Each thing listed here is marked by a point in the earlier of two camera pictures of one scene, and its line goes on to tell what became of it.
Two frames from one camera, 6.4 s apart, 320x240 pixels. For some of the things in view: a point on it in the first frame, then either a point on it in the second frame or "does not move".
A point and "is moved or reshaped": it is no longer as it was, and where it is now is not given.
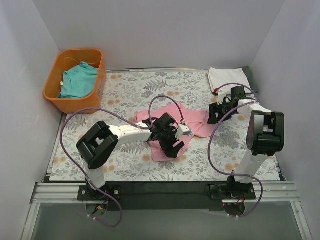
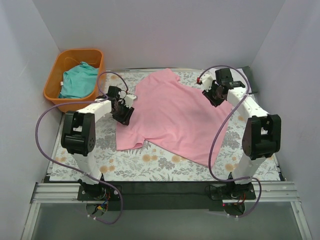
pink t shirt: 198,122 is moved or reshaped
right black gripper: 220,110 → 212,97
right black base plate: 219,192 does not move
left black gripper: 169,141 → 123,115
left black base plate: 85,193 does not move
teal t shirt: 78,82 does not move
